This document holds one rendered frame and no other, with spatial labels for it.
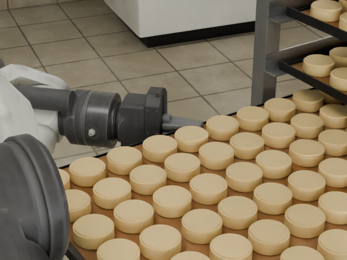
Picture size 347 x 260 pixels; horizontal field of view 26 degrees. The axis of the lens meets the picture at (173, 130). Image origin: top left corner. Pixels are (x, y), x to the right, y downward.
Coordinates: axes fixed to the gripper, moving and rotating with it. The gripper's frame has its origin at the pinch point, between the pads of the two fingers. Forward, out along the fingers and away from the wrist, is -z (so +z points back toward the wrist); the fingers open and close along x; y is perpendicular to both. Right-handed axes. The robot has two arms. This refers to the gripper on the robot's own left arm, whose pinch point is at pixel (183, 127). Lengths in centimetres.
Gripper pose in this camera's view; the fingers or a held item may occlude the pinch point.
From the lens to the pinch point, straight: 116.4
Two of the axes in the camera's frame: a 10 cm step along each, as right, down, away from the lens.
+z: -9.8, -1.0, 1.8
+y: 2.1, -4.7, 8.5
